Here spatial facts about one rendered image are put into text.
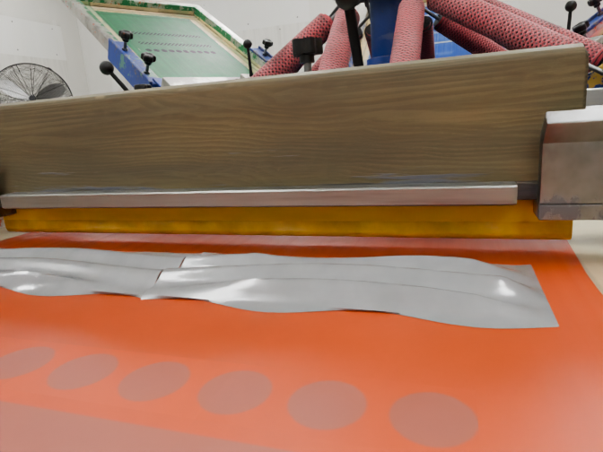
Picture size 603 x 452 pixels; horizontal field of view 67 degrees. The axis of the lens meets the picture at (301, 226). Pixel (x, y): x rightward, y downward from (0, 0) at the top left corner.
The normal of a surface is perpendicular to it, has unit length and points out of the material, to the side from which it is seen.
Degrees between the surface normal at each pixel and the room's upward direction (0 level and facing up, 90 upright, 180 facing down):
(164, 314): 0
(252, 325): 0
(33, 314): 0
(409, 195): 90
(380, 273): 32
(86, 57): 90
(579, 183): 90
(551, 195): 90
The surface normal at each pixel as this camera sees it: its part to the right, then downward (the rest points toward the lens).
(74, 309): -0.07, -0.97
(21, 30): 0.95, 0.00
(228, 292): -0.21, -0.62
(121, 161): -0.31, 0.25
